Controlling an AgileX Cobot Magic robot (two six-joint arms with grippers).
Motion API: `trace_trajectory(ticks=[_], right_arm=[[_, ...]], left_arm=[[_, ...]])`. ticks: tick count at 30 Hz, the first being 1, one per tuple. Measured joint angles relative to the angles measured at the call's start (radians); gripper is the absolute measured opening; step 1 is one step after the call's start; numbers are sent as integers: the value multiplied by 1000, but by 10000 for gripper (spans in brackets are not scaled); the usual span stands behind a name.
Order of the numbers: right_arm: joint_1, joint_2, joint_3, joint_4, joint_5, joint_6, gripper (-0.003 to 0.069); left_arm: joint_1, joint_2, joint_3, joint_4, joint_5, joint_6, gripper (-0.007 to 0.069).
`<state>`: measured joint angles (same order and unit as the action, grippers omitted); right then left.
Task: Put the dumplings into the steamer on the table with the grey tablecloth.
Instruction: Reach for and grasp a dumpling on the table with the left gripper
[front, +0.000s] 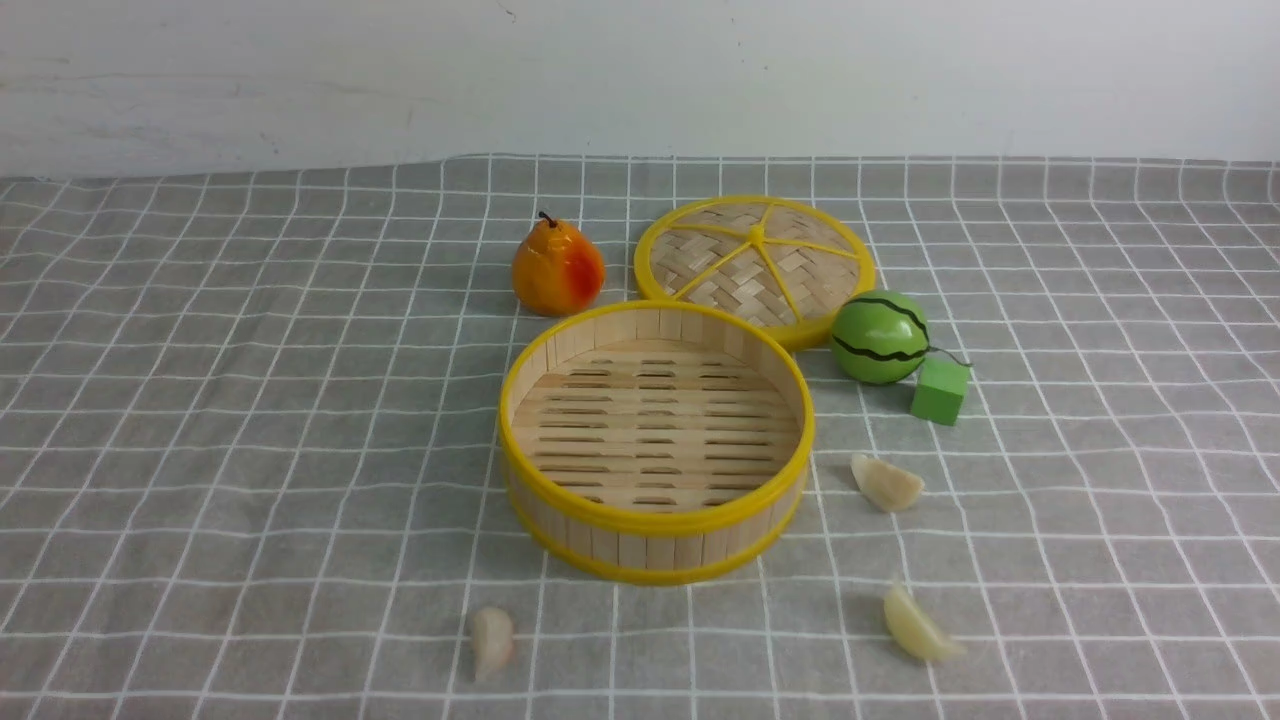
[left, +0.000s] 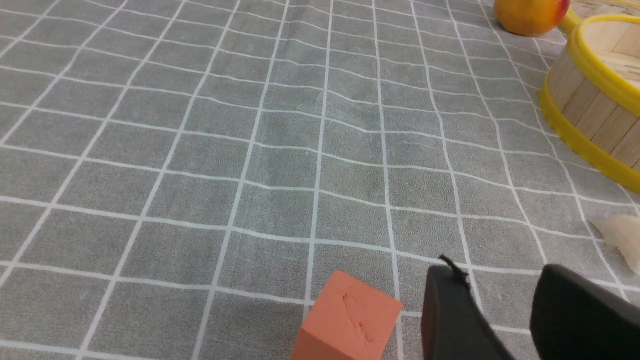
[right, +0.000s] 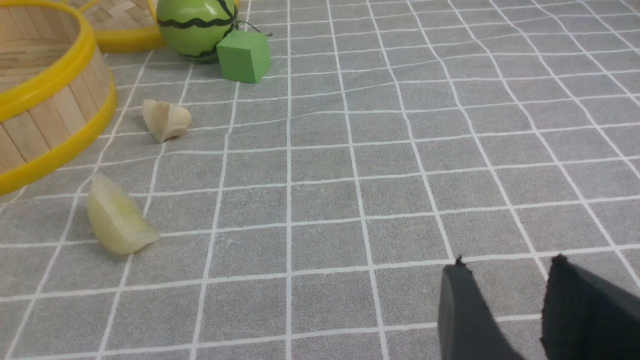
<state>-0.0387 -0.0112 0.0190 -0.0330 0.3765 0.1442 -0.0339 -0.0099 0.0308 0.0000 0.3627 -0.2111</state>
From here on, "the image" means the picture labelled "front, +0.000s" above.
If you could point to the green toy watermelon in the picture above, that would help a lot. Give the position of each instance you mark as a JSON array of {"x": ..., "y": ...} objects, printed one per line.
[{"x": 880, "y": 337}]

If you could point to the orange toy pear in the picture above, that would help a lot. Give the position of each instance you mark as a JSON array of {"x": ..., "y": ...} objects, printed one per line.
[{"x": 557, "y": 270}]

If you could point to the woven bamboo steamer lid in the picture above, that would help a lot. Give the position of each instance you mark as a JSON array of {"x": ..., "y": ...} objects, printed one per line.
[{"x": 780, "y": 265}]

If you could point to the green wooden cube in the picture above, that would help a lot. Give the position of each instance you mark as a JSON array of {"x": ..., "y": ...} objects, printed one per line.
[{"x": 940, "y": 390}]

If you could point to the yellowish dumpling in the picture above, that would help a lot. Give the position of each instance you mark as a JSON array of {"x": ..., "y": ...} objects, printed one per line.
[{"x": 913, "y": 630}]

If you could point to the white dumpling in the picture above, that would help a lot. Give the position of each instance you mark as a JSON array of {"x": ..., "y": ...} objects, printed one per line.
[
  {"x": 889, "y": 488},
  {"x": 492, "y": 633}
]

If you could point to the bamboo steamer tray yellow rim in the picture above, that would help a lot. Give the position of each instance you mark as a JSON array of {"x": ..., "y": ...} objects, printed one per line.
[{"x": 655, "y": 443}]

